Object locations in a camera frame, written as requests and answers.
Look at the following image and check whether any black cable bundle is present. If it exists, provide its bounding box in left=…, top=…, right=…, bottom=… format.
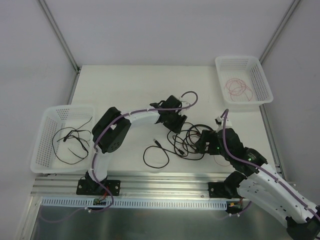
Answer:
left=166, top=123, right=216, bottom=161

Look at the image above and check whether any thin black cable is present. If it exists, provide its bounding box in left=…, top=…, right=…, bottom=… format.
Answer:
left=51, top=116, right=93, bottom=165

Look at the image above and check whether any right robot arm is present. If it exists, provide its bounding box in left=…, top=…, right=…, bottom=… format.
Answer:
left=195, top=128, right=320, bottom=240

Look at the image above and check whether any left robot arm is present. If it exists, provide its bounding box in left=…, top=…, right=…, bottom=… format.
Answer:
left=76, top=95, right=193, bottom=197

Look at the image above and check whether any right white plastic basket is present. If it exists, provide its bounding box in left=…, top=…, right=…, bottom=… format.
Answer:
left=215, top=55, right=274, bottom=112

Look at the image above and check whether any white plastic basket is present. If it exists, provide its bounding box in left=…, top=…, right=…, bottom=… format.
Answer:
left=30, top=104, right=96, bottom=174
left=215, top=55, right=274, bottom=112

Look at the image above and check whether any left white plastic basket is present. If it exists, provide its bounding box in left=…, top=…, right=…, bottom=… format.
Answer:
left=30, top=104, right=96, bottom=174

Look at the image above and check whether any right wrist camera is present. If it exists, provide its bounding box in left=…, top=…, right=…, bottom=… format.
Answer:
left=215, top=116, right=232, bottom=128

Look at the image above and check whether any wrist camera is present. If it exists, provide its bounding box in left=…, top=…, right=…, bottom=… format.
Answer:
left=178, top=96, right=190, bottom=105
left=215, top=116, right=232, bottom=128

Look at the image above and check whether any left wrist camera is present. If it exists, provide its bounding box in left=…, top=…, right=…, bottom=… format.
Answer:
left=178, top=96, right=190, bottom=105

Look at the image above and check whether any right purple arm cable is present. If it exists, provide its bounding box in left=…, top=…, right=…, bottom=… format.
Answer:
left=219, top=108, right=320, bottom=223

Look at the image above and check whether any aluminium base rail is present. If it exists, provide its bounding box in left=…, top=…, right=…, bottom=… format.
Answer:
left=30, top=171, right=228, bottom=200

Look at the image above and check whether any left aluminium frame post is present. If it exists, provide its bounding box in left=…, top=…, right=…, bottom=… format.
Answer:
left=37, top=0, right=81, bottom=74

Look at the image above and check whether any aluminium frame post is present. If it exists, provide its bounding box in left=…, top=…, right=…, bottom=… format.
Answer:
left=259, top=0, right=303, bottom=64
left=37, top=0, right=81, bottom=74

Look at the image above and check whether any white slotted cable duct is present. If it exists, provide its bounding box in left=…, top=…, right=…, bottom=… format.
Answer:
left=41, top=196, right=227, bottom=211

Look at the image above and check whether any right aluminium frame post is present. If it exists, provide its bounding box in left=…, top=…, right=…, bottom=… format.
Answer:
left=259, top=0, right=303, bottom=64

